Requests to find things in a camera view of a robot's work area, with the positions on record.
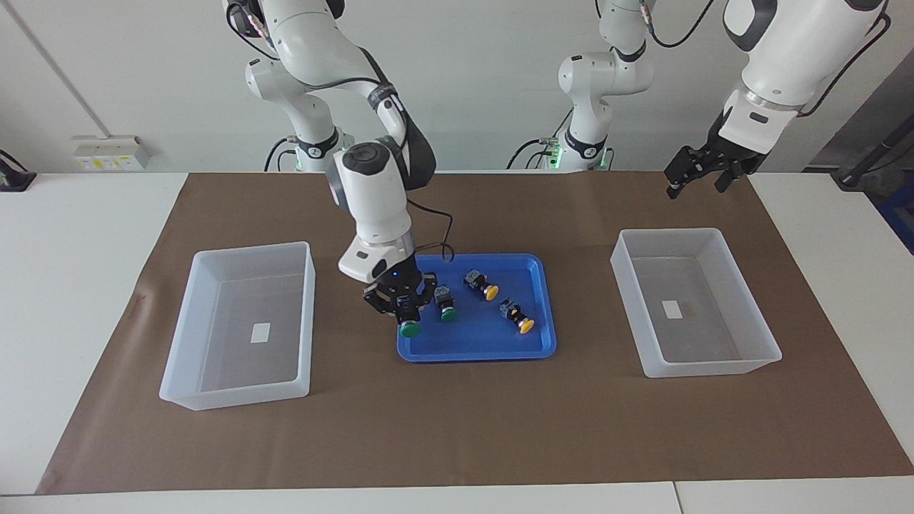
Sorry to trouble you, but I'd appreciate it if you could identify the yellow push button switch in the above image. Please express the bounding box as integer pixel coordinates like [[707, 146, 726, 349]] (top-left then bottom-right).
[[463, 269, 500, 301], [498, 298, 536, 335]]

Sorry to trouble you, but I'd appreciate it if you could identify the blue plastic tray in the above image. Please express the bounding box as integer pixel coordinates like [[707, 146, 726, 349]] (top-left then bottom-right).
[[396, 253, 558, 363]]

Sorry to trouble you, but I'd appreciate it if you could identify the brown paper table mat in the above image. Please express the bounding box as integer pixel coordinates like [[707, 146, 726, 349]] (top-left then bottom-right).
[[36, 171, 914, 495]]

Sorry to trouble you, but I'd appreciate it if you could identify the black stand bar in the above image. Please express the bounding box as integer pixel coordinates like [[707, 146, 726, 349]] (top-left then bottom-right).
[[837, 127, 914, 188]]

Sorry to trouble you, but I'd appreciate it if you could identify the blue crate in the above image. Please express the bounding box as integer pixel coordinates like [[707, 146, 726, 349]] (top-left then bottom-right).
[[877, 187, 914, 256]]

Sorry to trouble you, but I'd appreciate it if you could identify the translucent white plastic box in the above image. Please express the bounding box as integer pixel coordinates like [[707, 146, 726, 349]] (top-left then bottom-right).
[[610, 228, 783, 378], [159, 241, 316, 411]]

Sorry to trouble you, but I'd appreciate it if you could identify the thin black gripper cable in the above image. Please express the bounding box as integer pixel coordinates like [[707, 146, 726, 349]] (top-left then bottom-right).
[[406, 196, 456, 263]]

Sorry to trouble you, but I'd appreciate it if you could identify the black cable sleeve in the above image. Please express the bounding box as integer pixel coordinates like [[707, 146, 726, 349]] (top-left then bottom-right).
[[357, 46, 438, 191]]

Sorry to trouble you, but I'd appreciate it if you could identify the black base cable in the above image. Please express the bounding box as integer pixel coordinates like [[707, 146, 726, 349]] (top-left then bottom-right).
[[506, 136, 566, 171], [263, 136, 301, 173]]

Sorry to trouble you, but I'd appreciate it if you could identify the white wall socket strip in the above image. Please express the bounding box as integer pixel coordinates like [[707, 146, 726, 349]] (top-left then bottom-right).
[[71, 136, 152, 172]]

